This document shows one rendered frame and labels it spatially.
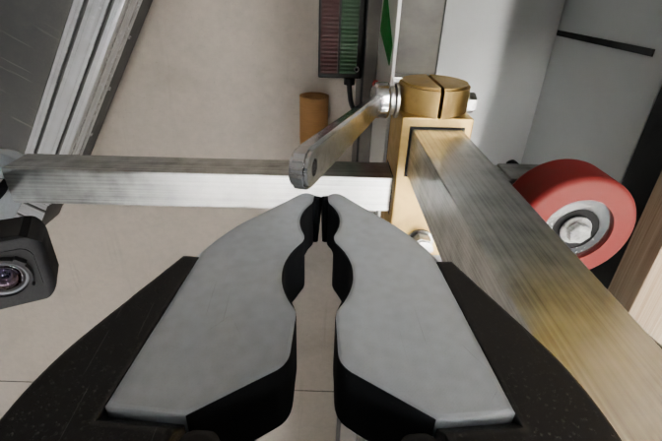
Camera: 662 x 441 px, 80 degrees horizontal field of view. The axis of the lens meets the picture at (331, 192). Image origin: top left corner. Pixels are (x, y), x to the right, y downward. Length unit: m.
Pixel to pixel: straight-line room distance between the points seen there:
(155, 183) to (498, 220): 0.25
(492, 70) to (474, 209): 0.39
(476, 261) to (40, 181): 0.32
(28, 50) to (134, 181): 0.83
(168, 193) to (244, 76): 0.87
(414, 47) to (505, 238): 0.31
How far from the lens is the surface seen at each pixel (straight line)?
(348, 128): 0.17
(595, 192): 0.31
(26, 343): 2.09
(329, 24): 0.43
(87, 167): 0.35
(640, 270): 0.39
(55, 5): 1.09
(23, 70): 1.16
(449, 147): 0.26
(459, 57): 0.54
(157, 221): 1.45
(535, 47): 0.58
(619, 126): 0.47
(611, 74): 0.49
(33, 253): 0.27
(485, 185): 0.21
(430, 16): 0.45
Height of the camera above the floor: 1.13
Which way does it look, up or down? 62 degrees down
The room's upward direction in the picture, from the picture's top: 179 degrees clockwise
